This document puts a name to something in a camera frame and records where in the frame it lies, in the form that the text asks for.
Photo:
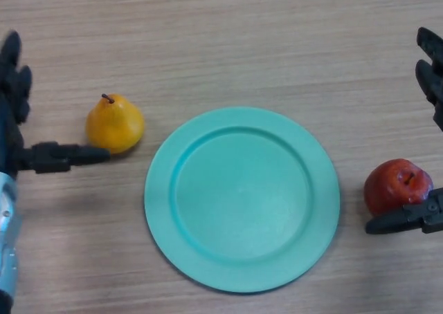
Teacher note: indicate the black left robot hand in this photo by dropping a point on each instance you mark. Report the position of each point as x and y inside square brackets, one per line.
[10, 137]

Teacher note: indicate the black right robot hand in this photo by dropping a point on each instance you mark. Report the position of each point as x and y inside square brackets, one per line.
[394, 222]

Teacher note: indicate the yellow pear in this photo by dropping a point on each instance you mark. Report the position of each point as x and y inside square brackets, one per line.
[116, 127]

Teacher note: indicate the green round plate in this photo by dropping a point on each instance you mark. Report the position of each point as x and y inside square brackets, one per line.
[242, 201]

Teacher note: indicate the red apple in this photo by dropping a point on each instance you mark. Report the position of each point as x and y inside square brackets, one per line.
[384, 189]

